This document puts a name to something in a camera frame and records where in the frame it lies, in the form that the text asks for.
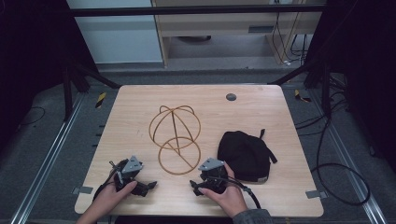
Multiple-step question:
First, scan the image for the aluminium floor rail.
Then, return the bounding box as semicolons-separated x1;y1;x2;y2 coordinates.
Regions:
8;92;87;224
307;88;389;224

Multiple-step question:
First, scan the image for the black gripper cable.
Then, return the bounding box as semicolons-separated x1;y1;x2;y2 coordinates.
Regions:
92;160;129;202
207;175;262;210

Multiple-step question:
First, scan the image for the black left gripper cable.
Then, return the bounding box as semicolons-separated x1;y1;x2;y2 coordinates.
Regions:
92;160;129;202

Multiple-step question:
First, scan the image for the black curtain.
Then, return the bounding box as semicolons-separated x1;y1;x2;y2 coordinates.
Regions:
0;0;99;150
306;0;396;172

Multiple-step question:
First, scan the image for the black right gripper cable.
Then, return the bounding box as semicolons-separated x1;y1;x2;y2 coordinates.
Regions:
207;175;262;210

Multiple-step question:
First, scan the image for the light wooden desk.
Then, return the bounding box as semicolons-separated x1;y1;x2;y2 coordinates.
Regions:
150;0;326;68

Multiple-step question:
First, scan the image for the person's right hand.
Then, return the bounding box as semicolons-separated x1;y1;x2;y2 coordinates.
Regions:
197;161;249;219

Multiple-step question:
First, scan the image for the black metal stand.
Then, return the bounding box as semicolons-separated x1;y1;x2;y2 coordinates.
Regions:
268;57;332;118
61;60;121;123

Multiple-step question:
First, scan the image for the bundle of hanging desk cables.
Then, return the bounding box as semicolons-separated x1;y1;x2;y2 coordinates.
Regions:
271;11;310;67

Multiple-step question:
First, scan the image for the grey metal table bracket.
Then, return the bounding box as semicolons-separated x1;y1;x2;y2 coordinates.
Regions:
71;186;94;196
304;189;329;200

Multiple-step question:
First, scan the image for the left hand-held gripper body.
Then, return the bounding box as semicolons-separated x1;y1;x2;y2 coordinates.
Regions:
108;155;145;192

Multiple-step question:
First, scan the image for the black cap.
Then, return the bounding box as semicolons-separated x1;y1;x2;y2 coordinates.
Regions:
217;128;278;185

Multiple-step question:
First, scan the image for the yellow black striped tape piece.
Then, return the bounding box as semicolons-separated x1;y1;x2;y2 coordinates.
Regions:
94;91;107;109
293;89;312;104

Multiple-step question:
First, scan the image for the person's left hand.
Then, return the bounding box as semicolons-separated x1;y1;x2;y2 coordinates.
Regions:
92;180;138;217

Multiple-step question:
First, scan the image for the thin black floor cable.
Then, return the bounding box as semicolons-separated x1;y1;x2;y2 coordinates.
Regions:
18;105;47;127

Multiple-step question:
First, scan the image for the black horizontal frame bar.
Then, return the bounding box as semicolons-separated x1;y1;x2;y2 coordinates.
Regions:
65;4;327;18

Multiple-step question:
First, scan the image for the golden wire hat stand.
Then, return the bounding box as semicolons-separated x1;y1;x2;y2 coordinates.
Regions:
148;105;203;176

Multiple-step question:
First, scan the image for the white cabinet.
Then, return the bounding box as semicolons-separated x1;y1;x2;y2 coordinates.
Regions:
65;0;165;65

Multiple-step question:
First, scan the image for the black looped floor cable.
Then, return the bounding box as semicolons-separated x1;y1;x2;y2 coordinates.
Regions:
293;90;372;207

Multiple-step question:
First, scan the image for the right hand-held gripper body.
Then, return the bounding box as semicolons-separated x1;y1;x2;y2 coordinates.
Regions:
197;157;230;195

